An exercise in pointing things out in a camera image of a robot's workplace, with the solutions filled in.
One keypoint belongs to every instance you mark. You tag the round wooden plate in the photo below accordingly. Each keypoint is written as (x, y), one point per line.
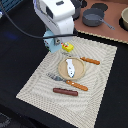
(79, 66)

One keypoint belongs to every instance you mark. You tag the black stove burner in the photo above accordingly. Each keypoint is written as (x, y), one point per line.
(101, 6)

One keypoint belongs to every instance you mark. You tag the white fish toy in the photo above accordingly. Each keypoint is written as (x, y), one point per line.
(70, 68)

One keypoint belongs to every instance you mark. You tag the brown grilled sausage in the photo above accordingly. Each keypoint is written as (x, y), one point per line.
(65, 91)

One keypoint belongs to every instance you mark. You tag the knife with wooden handle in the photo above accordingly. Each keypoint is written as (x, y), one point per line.
(85, 59)

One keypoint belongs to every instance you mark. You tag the beige woven placemat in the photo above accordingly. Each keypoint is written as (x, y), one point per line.
(80, 111)

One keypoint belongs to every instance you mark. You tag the beige bowl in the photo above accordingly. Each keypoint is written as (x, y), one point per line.
(124, 15)

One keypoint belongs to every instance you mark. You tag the dark grey frying pan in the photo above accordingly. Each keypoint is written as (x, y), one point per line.
(94, 17)

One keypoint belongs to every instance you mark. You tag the fork with wooden handle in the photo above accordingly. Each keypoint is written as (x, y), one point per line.
(57, 78)

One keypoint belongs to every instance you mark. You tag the yellow box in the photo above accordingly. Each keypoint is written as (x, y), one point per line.
(67, 46)

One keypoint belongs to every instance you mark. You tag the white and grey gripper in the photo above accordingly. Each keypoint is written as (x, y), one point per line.
(57, 16)

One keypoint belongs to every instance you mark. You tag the light blue cup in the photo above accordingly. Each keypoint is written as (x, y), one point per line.
(49, 41)

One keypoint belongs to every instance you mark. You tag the dark grey pot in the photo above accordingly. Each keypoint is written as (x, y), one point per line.
(77, 5)

